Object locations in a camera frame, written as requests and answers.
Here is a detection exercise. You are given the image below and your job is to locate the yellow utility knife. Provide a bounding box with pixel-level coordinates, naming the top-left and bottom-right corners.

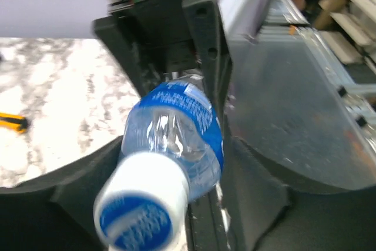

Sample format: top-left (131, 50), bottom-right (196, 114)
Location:
top-left (0, 113), bottom-right (30, 134)

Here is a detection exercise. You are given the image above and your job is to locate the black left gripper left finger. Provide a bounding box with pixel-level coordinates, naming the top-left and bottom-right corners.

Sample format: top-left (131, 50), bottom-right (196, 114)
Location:
top-left (1, 137), bottom-right (122, 250)

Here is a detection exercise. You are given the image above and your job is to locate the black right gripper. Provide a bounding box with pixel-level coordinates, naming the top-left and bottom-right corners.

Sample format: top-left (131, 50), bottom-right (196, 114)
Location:
top-left (93, 0), bottom-right (234, 134)

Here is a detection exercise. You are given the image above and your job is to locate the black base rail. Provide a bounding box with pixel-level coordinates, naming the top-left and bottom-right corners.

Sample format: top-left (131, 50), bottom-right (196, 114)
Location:
top-left (185, 185), bottom-right (246, 251)

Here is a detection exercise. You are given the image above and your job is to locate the blue label bottle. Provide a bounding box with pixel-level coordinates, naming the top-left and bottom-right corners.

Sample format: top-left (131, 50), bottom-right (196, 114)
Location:
top-left (93, 74), bottom-right (224, 250)

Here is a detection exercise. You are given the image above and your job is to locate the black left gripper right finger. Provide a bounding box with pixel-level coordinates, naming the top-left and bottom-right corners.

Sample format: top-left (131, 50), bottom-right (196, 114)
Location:
top-left (221, 118), bottom-right (375, 250)

